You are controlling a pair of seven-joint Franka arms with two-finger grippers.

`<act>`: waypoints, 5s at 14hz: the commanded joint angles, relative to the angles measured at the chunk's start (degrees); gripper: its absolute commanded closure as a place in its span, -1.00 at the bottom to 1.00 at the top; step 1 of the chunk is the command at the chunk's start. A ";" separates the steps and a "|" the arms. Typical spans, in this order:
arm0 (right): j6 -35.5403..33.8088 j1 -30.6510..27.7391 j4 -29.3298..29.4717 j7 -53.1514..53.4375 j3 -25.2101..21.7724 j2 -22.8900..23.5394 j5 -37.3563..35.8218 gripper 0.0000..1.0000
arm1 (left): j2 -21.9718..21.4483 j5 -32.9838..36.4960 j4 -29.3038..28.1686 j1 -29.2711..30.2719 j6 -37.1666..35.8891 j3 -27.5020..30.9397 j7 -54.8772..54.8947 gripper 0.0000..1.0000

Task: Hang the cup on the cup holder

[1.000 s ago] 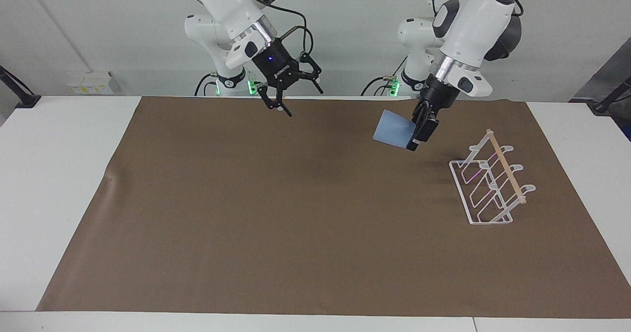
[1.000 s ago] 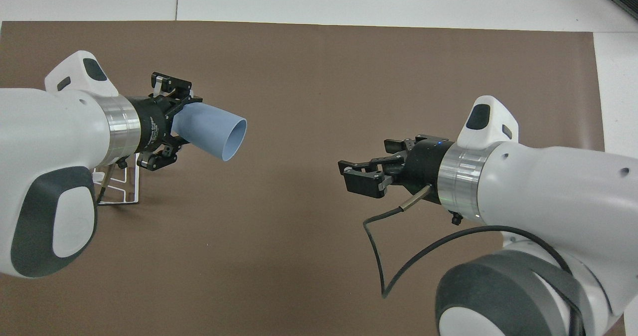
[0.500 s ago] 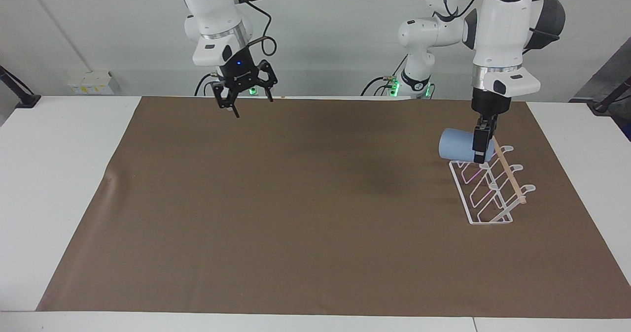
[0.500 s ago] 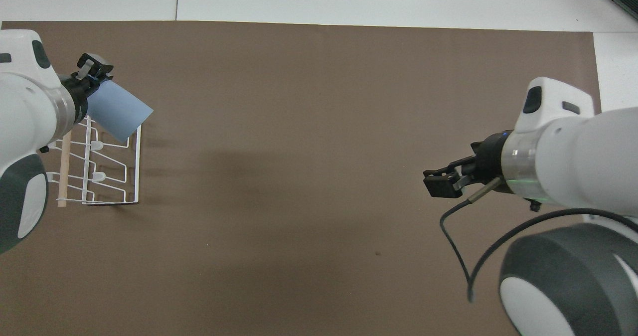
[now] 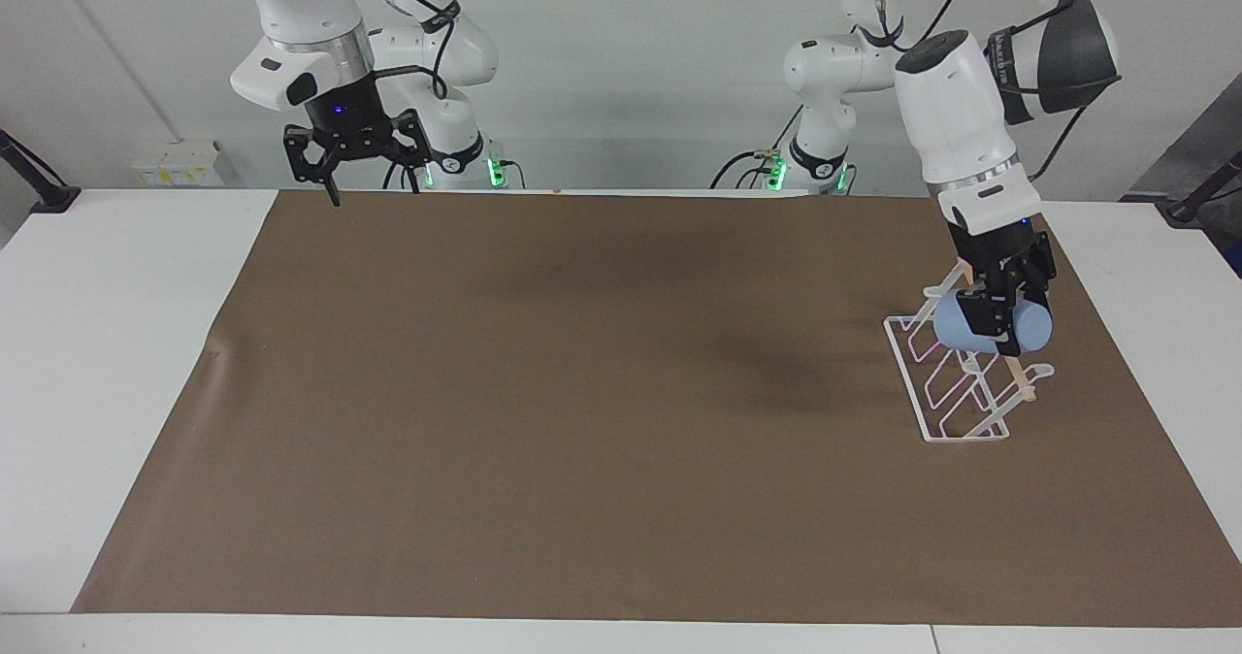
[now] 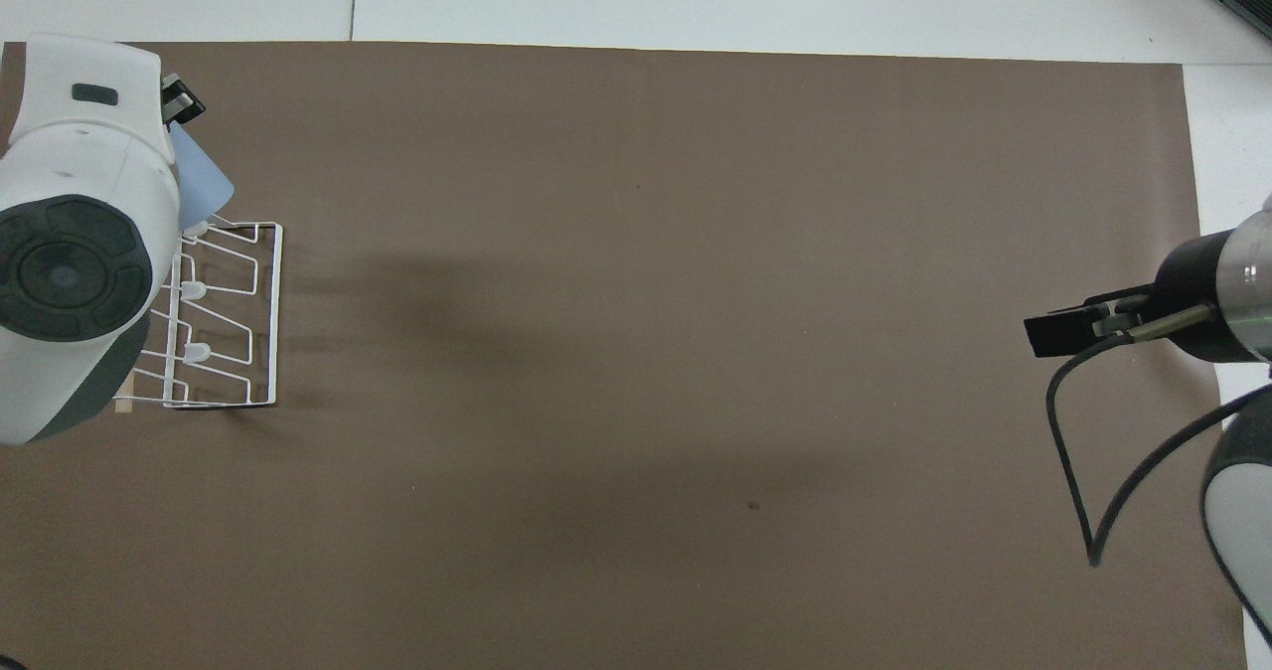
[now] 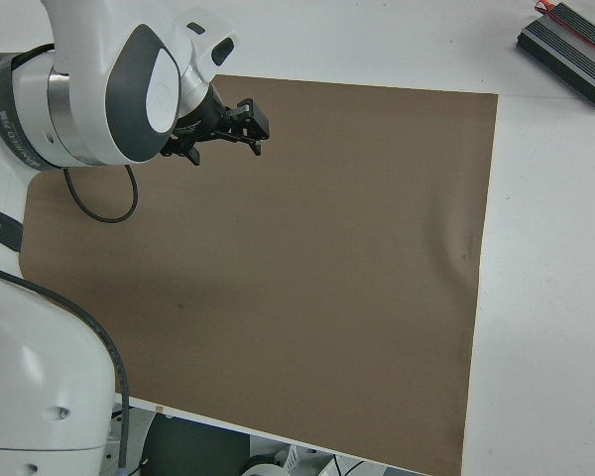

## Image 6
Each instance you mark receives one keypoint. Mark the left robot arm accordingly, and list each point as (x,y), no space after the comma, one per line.
(89,163)

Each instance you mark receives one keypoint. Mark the light blue cup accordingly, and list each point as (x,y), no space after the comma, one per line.
(203,181)

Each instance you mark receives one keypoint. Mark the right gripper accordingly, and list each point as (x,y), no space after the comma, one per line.
(1189,272)

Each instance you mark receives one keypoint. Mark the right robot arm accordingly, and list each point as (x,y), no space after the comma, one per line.
(1242,521)

